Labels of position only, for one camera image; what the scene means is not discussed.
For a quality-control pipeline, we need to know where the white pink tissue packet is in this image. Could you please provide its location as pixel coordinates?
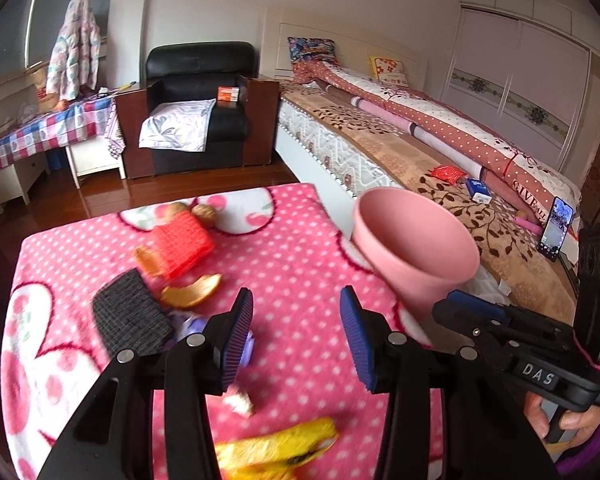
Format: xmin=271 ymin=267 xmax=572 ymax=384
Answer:
xmin=221 ymin=385 xmax=254 ymax=418

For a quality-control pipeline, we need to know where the pink plastic trash bucket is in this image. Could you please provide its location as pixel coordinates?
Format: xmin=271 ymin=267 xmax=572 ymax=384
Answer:
xmin=351 ymin=188 xmax=480 ymax=320

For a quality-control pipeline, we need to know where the red foam net sleeve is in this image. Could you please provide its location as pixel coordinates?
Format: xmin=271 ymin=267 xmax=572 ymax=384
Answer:
xmin=151 ymin=211 xmax=214 ymax=280

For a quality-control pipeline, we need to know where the black foam net sleeve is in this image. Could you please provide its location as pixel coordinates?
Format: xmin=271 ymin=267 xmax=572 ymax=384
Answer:
xmin=92 ymin=269 xmax=173 ymax=359

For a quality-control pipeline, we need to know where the yellow plastic wrapper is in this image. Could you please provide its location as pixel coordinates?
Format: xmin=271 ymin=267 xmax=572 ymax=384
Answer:
xmin=215 ymin=417 xmax=339 ymax=479

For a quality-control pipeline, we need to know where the person's right hand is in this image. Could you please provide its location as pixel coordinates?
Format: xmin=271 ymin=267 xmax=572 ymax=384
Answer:
xmin=524 ymin=392 xmax=600 ymax=448

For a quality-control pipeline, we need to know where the orange peel near piece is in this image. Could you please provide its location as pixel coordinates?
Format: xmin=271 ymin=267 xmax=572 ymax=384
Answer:
xmin=160 ymin=274 xmax=222 ymax=310

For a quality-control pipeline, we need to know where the orange peel piece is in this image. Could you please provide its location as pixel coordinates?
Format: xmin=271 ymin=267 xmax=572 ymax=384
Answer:
xmin=132 ymin=246 xmax=164 ymax=278
xmin=160 ymin=274 xmax=222 ymax=310

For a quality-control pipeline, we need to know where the pink cylindrical object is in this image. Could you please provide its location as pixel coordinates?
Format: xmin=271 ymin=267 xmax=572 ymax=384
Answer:
xmin=514 ymin=216 xmax=543 ymax=236

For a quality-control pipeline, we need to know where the pink polka dot blanket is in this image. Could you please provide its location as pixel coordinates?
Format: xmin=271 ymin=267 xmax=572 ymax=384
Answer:
xmin=1 ymin=184 xmax=422 ymax=479

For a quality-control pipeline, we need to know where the orange peel far piece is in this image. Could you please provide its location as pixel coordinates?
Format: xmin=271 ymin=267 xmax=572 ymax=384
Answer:
xmin=132 ymin=246 xmax=164 ymax=278

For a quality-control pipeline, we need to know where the smartphone with lit screen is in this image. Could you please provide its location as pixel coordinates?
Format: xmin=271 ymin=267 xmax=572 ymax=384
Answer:
xmin=538 ymin=196 xmax=574 ymax=261

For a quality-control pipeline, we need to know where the blue white tissue pack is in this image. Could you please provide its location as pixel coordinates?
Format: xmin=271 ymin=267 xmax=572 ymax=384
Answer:
xmin=465 ymin=179 xmax=492 ymax=205

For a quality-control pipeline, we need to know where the walnut right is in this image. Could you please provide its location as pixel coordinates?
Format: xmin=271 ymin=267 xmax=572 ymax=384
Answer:
xmin=192 ymin=204 xmax=218 ymax=228

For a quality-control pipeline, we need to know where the walnut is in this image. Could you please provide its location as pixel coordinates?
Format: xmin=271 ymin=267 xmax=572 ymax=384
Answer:
xmin=192 ymin=204 xmax=218 ymax=228
xmin=163 ymin=202 xmax=190 ymax=222

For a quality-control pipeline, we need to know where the red white polka dot quilt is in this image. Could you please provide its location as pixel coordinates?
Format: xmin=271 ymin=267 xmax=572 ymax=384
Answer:
xmin=292 ymin=62 xmax=581 ymax=221

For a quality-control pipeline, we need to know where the walnut left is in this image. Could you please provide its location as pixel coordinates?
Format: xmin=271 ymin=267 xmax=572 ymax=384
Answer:
xmin=163 ymin=202 xmax=190 ymax=222

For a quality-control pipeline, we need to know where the red snack bag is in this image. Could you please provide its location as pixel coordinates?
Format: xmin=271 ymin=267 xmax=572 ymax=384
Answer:
xmin=430 ymin=165 xmax=468 ymax=185

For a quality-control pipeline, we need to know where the pink rolled bolster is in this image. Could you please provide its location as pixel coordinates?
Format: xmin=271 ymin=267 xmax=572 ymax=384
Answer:
xmin=314 ymin=78 xmax=487 ymax=181

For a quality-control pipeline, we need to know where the black leather armchair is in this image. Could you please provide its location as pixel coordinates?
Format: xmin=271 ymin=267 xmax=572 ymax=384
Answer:
xmin=114 ymin=41 xmax=279 ymax=179

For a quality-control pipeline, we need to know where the white floral pillow case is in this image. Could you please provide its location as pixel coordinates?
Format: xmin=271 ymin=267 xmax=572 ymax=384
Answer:
xmin=138 ymin=99 xmax=216 ymax=153

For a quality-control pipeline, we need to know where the bed with brown leaf cover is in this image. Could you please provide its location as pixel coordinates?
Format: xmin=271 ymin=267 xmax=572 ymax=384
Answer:
xmin=260 ymin=6 xmax=576 ymax=323

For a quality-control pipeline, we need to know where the small orange box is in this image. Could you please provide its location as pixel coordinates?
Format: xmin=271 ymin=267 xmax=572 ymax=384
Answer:
xmin=216 ymin=86 xmax=240 ymax=103

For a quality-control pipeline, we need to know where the white wardrobe with floral band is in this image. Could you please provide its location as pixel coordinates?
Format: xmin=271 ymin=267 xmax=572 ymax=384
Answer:
xmin=441 ymin=0 xmax=600 ymax=180

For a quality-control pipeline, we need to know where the yellow flower cushion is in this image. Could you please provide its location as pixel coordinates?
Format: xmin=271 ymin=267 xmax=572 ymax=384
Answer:
xmin=370 ymin=56 xmax=410 ymax=87

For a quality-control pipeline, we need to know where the checkered cloth side table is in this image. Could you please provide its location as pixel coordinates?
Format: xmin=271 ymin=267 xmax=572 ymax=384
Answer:
xmin=0 ymin=95 xmax=128 ymax=226

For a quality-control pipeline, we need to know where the colourful cartoon pillow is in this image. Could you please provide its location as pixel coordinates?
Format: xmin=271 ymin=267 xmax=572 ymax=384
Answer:
xmin=287 ymin=36 xmax=339 ymax=65

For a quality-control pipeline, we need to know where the hanging pastel puffer jacket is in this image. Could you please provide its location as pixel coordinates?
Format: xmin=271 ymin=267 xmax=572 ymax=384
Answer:
xmin=46 ymin=0 xmax=102 ymax=101

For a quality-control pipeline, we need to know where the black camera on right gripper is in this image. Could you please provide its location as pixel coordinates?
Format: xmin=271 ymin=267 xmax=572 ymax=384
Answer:
xmin=573 ymin=223 xmax=600 ymax=370

